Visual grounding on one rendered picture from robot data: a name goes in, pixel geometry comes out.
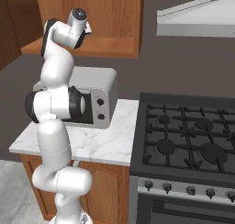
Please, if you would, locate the dark oven door handle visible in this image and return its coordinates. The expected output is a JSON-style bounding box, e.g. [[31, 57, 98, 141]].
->
[[151, 207, 235, 224]]

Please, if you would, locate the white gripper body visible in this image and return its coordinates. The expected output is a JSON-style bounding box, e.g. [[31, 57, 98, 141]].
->
[[84, 19, 93, 37]]

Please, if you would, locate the grey toaster oven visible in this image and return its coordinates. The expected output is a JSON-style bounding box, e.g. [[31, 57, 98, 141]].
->
[[32, 65, 119, 130]]

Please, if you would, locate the dark oven door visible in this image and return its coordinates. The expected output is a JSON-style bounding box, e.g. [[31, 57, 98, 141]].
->
[[136, 192, 235, 224]]

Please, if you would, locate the open wooden wall cabinet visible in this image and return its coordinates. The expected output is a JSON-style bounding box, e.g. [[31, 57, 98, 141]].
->
[[20, 0, 145, 60]]

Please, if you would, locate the wooden base cabinet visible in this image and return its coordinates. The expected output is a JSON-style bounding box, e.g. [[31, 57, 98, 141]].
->
[[18, 153, 131, 224]]

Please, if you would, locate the grey range hood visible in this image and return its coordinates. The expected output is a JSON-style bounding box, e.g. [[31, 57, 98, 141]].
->
[[155, 0, 235, 39]]

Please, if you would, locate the wooden base cabinet door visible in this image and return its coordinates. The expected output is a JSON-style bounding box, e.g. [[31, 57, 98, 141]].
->
[[22, 155, 60, 221], [78, 161, 130, 224]]

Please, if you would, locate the wooden wall cabinet door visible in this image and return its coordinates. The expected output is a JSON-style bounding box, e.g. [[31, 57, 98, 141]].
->
[[0, 0, 44, 72]]

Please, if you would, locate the black gas stove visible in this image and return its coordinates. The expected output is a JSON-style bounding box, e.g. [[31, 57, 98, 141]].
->
[[128, 92, 235, 224]]

